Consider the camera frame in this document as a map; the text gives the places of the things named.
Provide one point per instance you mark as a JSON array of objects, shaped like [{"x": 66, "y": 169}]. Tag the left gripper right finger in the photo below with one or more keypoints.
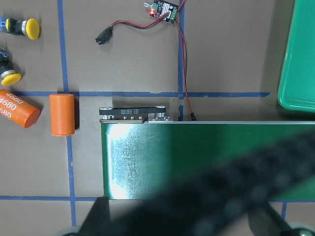
[{"x": 265, "y": 221}]

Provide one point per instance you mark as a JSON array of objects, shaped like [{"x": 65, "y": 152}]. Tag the orange cylinder with 4680 text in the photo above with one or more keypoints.
[{"x": 17, "y": 110}]

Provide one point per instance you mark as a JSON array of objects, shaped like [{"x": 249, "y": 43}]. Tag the motor speed controller board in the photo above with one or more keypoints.
[{"x": 159, "y": 8}]

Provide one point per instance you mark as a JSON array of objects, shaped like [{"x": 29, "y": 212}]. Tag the green plastic tray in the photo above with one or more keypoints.
[{"x": 297, "y": 83}]

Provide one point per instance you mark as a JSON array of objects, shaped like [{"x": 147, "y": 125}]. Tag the yellow push button switch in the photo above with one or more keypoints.
[
  {"x": 8, "y": 76},
  {"x": 29, "y": 28}
]

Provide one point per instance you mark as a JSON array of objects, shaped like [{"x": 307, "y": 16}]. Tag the green conveyor belt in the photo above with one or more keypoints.
[{"x": 144, "y": 149}]

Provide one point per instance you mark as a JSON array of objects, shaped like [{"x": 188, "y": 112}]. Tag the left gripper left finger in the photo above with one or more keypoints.
[{"x": 97, "y": 221}]

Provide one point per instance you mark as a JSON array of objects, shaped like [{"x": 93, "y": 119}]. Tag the plain orange cylinder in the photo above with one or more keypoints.
[{"x": 62, "y": 114}]

